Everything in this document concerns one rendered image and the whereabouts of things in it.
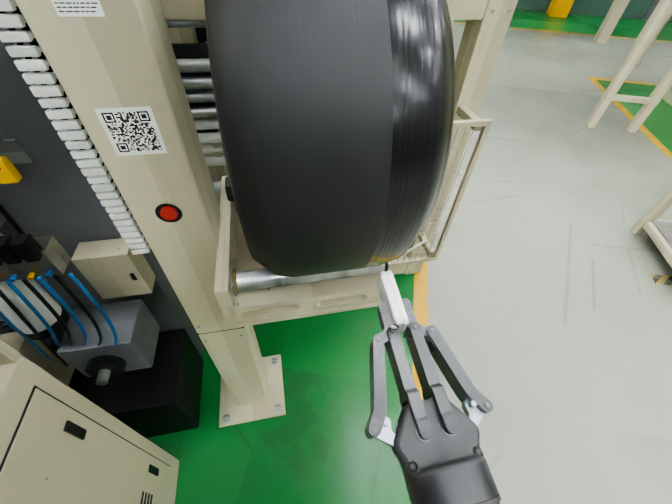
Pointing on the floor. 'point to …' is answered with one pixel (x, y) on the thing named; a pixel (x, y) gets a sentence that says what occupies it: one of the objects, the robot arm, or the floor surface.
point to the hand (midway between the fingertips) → (391, 301)
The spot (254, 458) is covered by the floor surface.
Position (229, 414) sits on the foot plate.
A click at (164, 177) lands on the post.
